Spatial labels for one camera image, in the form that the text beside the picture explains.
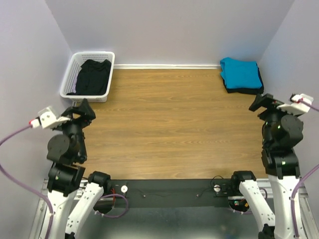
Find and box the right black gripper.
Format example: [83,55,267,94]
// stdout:
[249,91,300,145]

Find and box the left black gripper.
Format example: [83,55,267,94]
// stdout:
[55,97,97,159]

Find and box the blue t-shirt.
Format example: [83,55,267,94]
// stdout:
[220,57,262,90]

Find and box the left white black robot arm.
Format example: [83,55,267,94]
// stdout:
[44,99,111,239]

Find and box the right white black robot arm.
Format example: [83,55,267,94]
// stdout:
[229,94,309,239]

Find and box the folded black t-shirt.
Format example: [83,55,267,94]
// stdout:
[223,71,264,95]

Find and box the black t-shirt in basket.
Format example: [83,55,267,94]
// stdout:
[67,59,112,96]

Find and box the white plastic laundry basket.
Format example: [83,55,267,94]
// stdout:
[60,51,115,103]

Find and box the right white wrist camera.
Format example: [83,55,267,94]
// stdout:
[277,94,314,116]

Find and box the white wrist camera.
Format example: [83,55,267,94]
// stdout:
[277,94,314,116]
[29,106,71,129]

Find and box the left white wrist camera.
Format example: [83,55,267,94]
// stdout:
[29,106,71,129]

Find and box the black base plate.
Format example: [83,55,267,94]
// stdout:
[111,177,243,209]

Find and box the aluminium frame rail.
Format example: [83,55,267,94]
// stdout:
[30,176,319,239]

